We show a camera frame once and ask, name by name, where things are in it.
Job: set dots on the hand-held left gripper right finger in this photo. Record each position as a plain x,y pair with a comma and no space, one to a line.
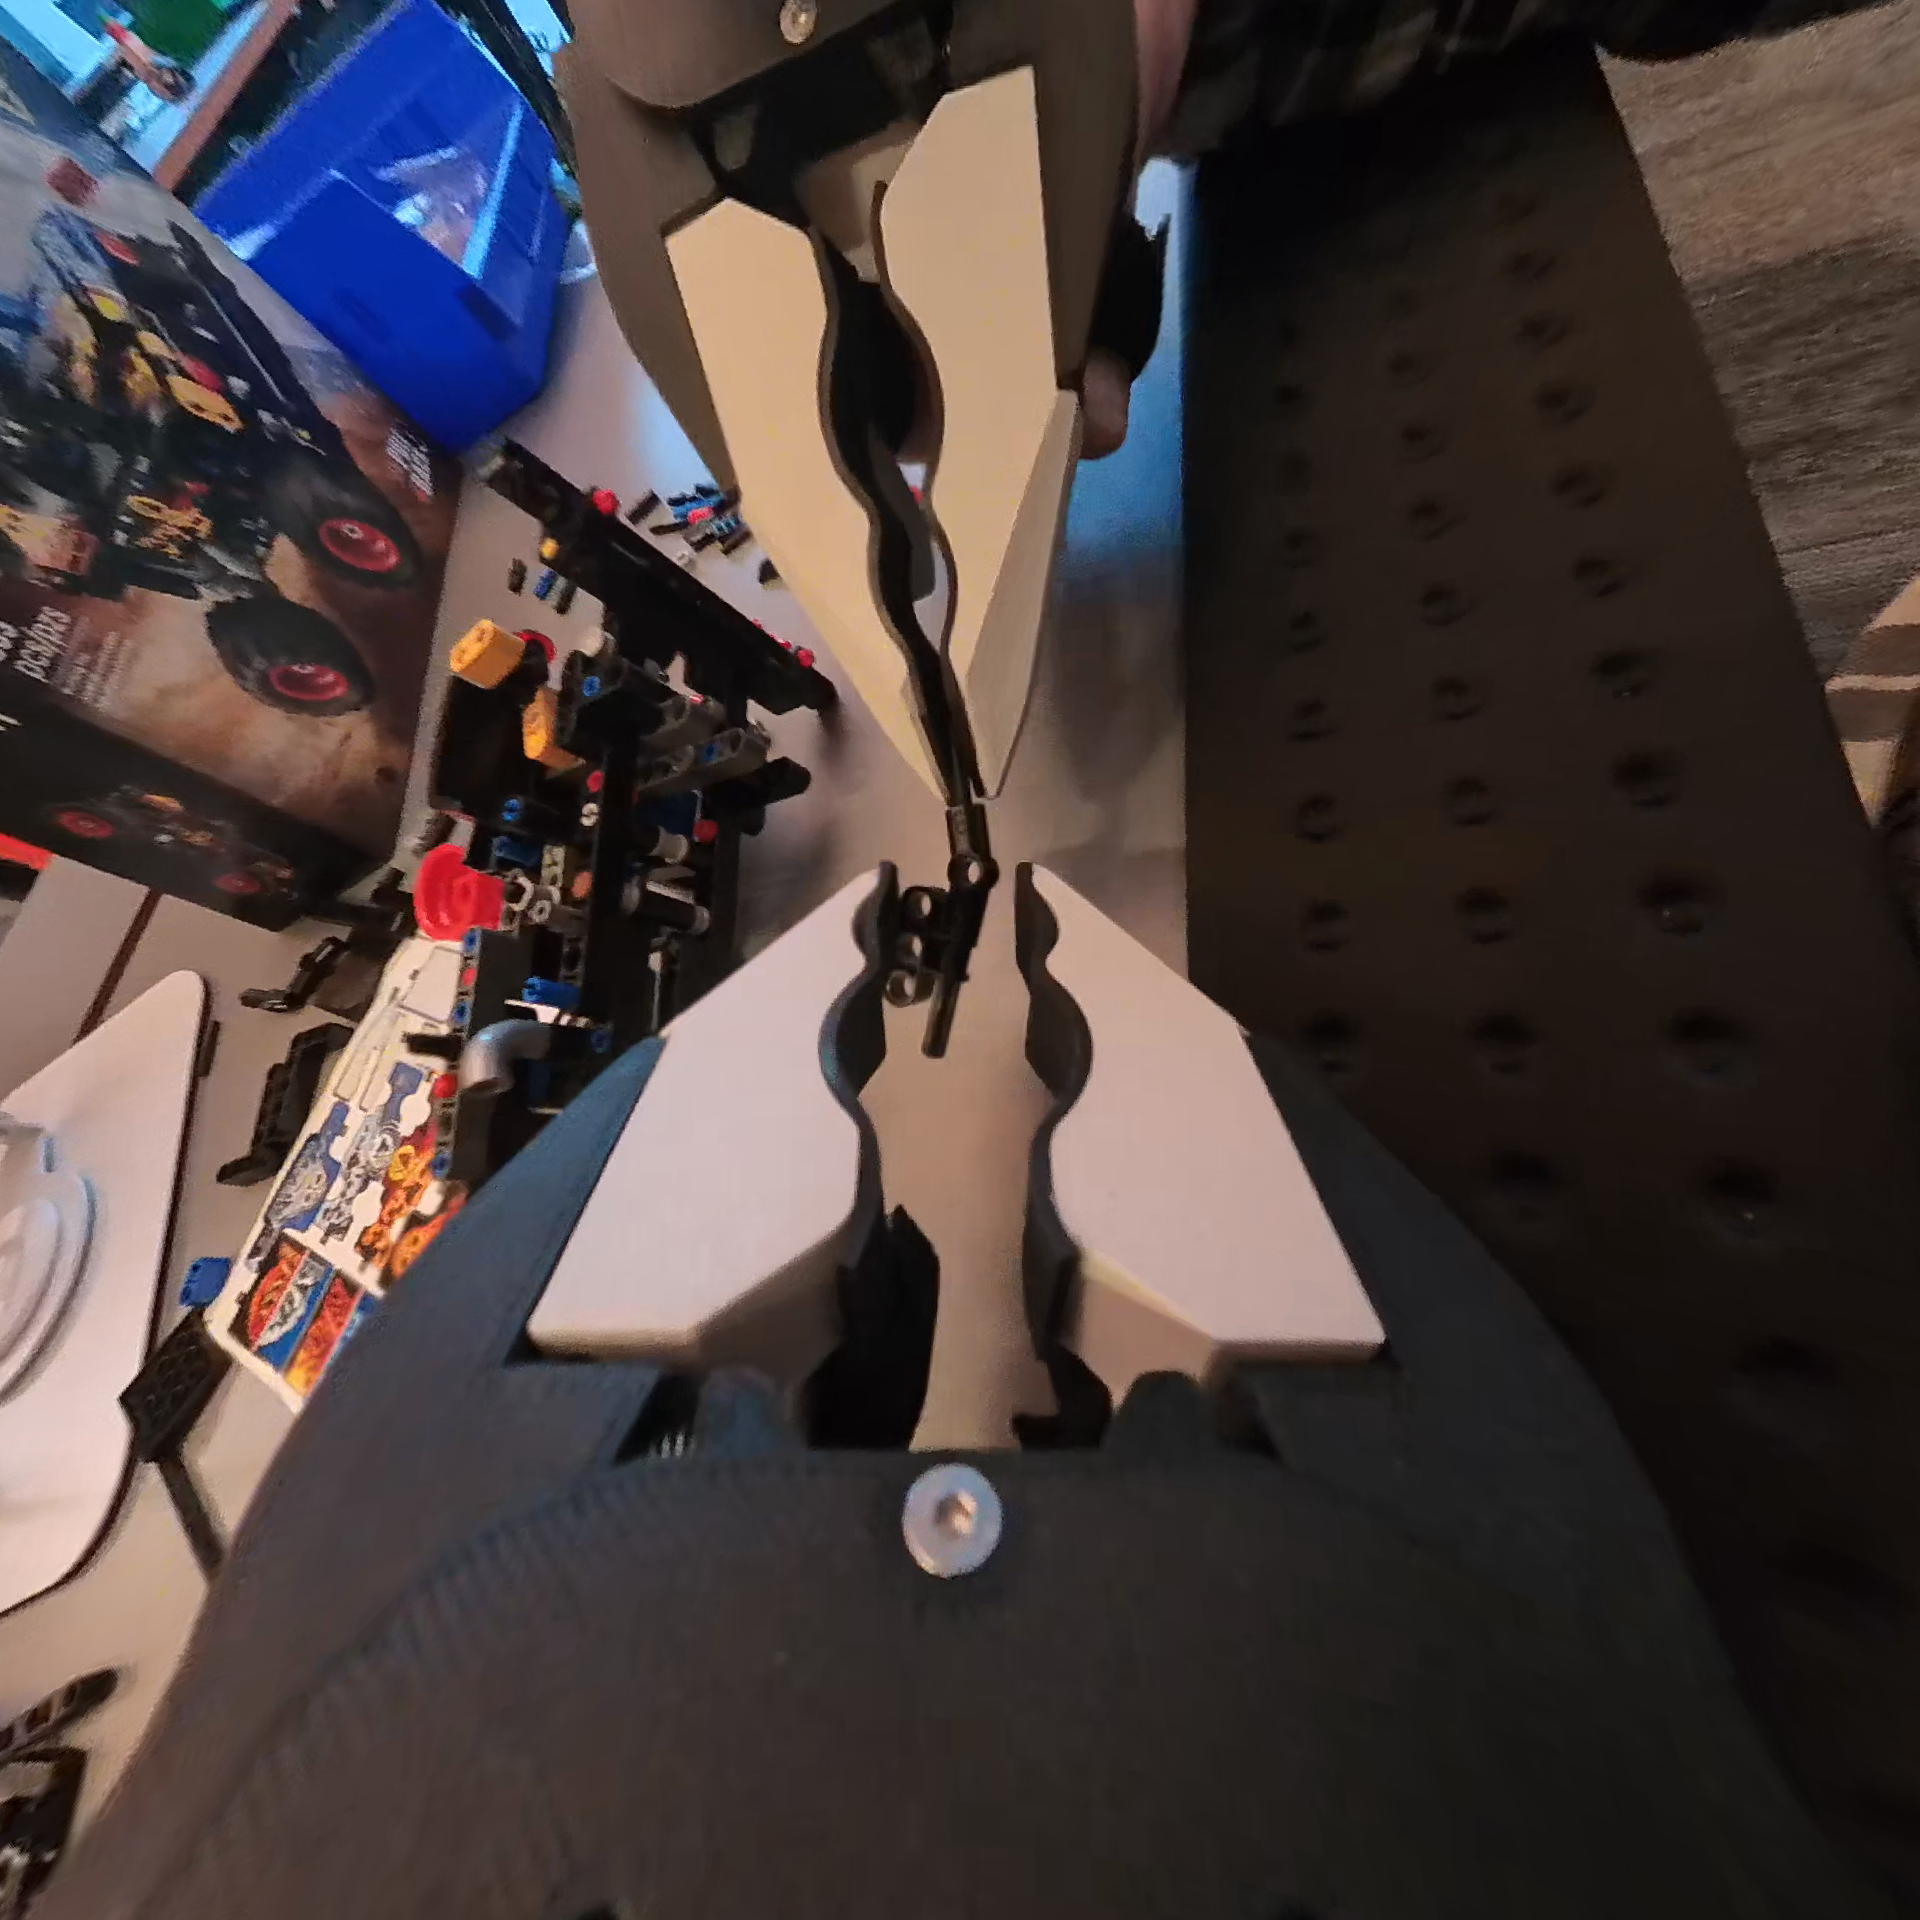
1201,1200

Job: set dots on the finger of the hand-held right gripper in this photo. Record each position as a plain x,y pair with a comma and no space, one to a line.
758,345
999,301

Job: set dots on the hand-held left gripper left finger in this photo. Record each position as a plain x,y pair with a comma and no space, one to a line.
705,1200

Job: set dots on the pile of small toy pins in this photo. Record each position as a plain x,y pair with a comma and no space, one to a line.
690,518

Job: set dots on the toy car chassis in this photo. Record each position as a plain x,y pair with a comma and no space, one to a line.
644,751

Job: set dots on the black axle piece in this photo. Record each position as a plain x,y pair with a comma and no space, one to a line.
960,840

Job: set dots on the person's right forearm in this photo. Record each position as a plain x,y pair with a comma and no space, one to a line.
1350,61

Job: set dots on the grey desk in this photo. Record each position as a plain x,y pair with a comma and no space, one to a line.
1111,720

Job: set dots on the person's right hand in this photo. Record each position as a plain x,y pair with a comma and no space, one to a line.
1107,412

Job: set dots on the small dark pins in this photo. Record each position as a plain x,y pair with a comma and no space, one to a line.
541,583

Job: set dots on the blue storage bin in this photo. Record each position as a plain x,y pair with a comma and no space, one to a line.
390,225

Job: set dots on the colourful sticker sheet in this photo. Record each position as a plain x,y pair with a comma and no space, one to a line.
345,1184

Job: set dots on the red toy wheel hub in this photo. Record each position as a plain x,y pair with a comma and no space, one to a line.
452,889

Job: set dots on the black angled toy panel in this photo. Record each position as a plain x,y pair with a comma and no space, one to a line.
369,960

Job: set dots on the black perforated pad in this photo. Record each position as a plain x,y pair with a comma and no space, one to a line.
1500,901

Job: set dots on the black toy connector piece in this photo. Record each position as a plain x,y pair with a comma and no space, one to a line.
284,974

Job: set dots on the blue small toy connector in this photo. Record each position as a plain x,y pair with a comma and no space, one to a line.
205,1281

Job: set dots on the black square grid plate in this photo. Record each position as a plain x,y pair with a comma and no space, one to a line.
173,1389

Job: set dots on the black long axle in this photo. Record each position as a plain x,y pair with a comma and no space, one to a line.
190,1509

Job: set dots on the black toy set box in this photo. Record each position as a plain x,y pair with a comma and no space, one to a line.
180,601

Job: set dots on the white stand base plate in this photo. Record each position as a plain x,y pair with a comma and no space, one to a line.
104,1245

